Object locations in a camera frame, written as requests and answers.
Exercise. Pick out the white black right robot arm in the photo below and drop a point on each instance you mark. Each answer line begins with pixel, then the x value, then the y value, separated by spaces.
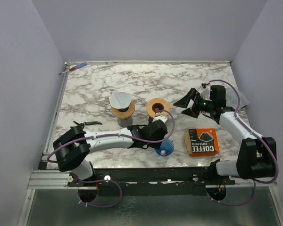
pixel 257 154

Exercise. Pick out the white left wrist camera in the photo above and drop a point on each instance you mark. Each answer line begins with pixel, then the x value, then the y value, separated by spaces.
pixel 160 117

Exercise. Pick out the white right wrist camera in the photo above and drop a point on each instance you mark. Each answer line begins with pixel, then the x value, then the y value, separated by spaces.
pixel 205 90

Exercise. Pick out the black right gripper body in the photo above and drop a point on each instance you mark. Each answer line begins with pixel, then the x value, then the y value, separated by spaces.
pixel 201 104

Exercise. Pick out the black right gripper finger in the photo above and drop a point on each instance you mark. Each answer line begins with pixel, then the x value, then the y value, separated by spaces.
pixel 183 102
pixel 191 112

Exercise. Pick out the red and black carafe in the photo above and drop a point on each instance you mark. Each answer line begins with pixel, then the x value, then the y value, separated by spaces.
pixel 150 120

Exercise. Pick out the orange coffee filter box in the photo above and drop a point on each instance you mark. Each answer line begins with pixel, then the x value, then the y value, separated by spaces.
pixel 201 142

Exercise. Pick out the red blue screwdriver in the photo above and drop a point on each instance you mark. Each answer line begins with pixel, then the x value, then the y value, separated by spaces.
pixel 75 68

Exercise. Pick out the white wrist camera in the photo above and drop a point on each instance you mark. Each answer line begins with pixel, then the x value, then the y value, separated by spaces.
pixel 205 90
pixel 160 117

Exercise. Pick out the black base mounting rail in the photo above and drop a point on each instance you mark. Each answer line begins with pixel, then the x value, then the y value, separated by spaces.
pixel 153 181

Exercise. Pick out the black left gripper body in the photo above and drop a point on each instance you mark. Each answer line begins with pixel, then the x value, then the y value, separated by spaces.
pixel 155 145

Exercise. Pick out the clear grey glass carafe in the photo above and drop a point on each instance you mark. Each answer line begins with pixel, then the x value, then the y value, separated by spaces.
pixel 125 122

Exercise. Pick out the blue ribbed dripper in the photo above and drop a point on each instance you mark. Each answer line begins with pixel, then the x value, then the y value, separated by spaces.
pixel 166 148

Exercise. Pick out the clear plastic parts box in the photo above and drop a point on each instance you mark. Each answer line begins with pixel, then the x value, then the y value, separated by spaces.
pixel 232 99

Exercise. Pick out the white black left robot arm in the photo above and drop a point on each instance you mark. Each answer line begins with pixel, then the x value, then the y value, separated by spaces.
pixel 72 147

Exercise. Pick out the wooden ring coaster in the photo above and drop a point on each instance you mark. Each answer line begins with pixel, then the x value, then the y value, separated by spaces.
pixel 125 114
pixel 156 103

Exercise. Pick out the white paper coffee filter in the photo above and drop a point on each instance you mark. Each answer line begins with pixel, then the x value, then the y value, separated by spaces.
pixel 120 100

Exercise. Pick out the blue cone dripper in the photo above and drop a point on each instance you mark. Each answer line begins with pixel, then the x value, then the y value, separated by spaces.
pixel 123 109

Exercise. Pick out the black scissors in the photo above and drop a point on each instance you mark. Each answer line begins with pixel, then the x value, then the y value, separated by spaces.
pixel 83 124

